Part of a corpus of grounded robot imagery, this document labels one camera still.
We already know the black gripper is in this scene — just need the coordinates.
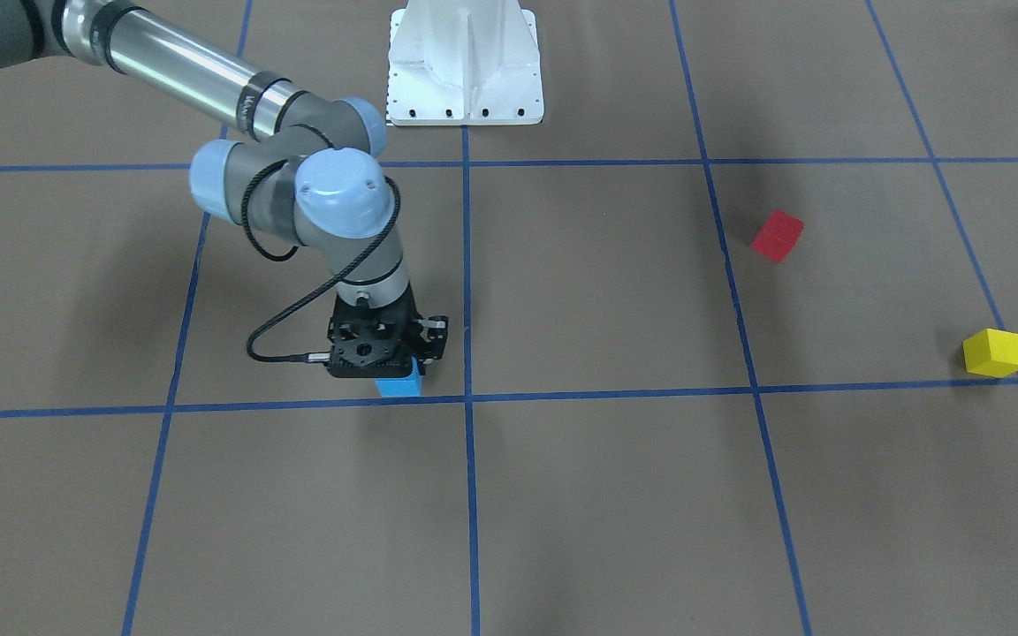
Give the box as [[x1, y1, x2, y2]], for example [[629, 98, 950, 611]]
[[326, 292, 428, 379]]

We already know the blue cube block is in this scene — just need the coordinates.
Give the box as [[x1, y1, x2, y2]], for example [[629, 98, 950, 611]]
[[375, 357, 425, 398]]

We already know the red cube block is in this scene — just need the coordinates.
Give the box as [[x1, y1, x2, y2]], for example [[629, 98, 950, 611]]
[[750, 208, 807, 264]]

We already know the yellow cube block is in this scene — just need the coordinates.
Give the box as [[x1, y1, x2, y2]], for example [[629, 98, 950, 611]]
[[961, 329, 1018, 378]]

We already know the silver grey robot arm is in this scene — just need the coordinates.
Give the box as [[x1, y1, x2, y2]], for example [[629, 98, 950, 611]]
[[0, 1, 449, 380]]

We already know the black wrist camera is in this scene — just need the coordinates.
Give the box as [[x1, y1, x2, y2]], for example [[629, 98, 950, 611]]
[[417, 315, 449, 365]]

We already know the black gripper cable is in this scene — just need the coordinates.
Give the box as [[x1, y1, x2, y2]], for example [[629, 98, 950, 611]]
[[240, 124, 402, 364]]

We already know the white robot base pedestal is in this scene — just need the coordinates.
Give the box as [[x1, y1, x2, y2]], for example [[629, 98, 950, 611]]
[[385, 1, 545, 126]]

